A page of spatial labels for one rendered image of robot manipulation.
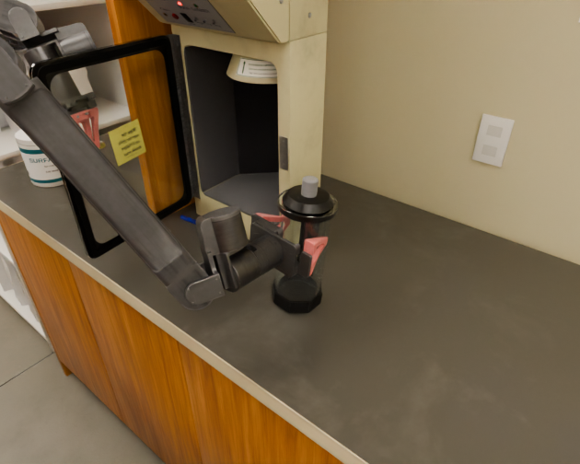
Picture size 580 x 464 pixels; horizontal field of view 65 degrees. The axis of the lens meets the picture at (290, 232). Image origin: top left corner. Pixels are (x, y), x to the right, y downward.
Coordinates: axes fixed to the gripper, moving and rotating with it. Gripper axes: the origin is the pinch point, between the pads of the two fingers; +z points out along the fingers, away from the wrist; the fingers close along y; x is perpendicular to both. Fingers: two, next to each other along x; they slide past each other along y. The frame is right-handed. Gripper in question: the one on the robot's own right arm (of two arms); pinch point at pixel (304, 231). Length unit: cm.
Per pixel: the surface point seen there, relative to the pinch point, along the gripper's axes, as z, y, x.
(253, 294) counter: -4.2, 7.6, 17.4
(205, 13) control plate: -1.7, 25.1, -33.1
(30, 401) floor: -27, 102, 119
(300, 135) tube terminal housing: 10.3, 10.9, -12.8
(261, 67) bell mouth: 9.1, 21.5, -23.7
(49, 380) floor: -17, 106, 118
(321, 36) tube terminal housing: 14.8, 12.0, -30.7
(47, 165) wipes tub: -9, 85, 15
